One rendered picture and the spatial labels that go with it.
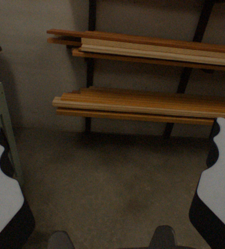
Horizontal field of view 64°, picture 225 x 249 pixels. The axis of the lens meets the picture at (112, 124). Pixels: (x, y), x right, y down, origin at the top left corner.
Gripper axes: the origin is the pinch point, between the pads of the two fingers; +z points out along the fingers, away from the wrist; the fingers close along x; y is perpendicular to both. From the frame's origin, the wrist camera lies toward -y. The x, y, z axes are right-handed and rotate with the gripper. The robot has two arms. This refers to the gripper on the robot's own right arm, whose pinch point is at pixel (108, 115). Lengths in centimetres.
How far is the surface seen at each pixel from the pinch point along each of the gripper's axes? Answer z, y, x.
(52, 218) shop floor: 65, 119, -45
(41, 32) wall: 177, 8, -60
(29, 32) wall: 176, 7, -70
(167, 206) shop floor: 78, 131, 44
